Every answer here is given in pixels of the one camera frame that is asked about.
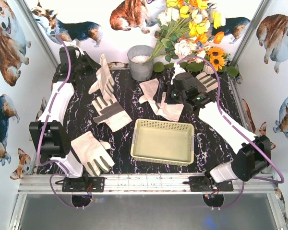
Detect small sunflower pot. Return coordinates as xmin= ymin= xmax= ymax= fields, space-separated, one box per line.
xmin=205 ymin=46 xmax=230 ymax=72

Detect grey cuffed glove back right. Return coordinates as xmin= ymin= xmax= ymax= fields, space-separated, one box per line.
xmin=196 ymin=72 xmax=218 ymax=92

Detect beige plastic storage basket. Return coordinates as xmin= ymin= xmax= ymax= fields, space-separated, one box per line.
xmin=130 ymin=119 xmax=194 ymax=166

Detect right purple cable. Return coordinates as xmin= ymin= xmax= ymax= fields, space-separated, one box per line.
xmin=176 ymin=56 xmax=285 ymax=209

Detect white glove with grey band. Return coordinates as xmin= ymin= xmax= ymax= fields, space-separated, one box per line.
xmin=92 ymin=96 xmax=132 ymax=132

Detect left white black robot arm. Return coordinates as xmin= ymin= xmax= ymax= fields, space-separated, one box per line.
xmin=29 ymin=41 xmax=100 ymax=178

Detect white glove green fingertips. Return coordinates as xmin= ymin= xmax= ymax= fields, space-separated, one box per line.
xmin=88 ymin=54 xmax=115 ymax=101

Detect aluminium front frame rail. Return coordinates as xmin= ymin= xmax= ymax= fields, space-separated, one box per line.
xmin=17 ymin=173 xmax=276 ymax=195

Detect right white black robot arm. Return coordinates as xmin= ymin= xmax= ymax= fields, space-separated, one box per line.
xmin=154 ymin=64 xmax=275 ymax=184

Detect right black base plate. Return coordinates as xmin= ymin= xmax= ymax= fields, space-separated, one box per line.
xmin=187 ymin=176 xmax=234 ymax=192

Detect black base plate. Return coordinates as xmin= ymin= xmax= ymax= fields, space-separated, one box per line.
xmin=62 ymin=177 xmax=105 ymax=193
xmin=187 ymin=176 xmax=234 ymax=192

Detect grey metal bucket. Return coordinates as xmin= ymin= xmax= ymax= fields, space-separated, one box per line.
xmin=127 ymin=45 xmax=154 ymax=81

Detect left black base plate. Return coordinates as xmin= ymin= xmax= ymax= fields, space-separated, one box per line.
xmin=62 ymin=177 xmax=105 ymax=193

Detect artificial flower bouquet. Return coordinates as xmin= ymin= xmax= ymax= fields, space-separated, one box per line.
xmin=150 ymin=0 xmax=226 ymax=62

